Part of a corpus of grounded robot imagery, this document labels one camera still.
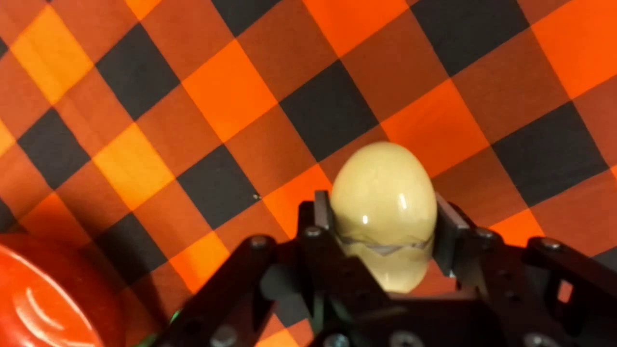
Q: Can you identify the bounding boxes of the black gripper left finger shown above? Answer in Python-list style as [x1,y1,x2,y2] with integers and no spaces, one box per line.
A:
[313,191,336,256]

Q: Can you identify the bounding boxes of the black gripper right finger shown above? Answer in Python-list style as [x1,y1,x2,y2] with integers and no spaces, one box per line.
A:
[434,195,473,278]

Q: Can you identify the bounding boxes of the beige plastic egg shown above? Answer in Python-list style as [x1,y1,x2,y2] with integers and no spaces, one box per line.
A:
[330,143,438,293]

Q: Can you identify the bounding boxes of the red plastic bowl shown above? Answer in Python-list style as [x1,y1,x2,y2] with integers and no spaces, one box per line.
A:
[0,233,126,347]

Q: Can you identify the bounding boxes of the orange black checkered tablecloth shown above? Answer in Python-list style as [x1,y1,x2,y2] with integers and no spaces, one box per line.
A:
[0,0,617,339]

